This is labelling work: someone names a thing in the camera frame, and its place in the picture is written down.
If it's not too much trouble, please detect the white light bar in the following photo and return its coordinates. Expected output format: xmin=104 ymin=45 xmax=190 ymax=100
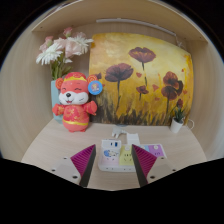
xmin=95 ymin=18 xmax=178 ymax=37

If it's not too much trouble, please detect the yellow poppy flower painting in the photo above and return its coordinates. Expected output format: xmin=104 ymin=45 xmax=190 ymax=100
xmin=88 ymin=32 xmax=195 ymax=127

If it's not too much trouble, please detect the pink and white flower bouquet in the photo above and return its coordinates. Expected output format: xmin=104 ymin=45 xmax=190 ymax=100
xmin=35 ymin=26 xmax=95 ymax=81

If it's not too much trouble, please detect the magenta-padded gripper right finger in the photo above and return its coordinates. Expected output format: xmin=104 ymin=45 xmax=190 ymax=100
xmin=131 ymin=143 xmax=178 ymax=188

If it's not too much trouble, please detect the light blue vase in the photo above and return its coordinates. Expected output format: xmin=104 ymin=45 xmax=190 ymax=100
xmin=50 ymin=79 xmax=65 ymax=124

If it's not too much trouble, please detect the white power strip cable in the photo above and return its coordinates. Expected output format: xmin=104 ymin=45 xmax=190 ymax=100
xmin=111 ymin=125 xmax=141 ymax=146

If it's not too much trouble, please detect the light wooden shelf unit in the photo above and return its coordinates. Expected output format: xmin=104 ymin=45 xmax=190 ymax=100
xmin=31 ymin=0 xmax=208 ymax=43

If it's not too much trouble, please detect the red plush mouse toy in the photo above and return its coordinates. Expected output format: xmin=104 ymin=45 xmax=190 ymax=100
xmin=51 ymin=71 xmax=104 ymax=133

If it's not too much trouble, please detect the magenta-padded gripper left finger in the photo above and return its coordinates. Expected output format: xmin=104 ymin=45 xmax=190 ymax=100
xmin=49 ymin=143 xmax=98 ymax=188

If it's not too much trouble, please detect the small potted plant white pot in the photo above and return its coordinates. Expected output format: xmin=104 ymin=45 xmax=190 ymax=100
xmin=169 ymin=105 xmax=187 ymax=135

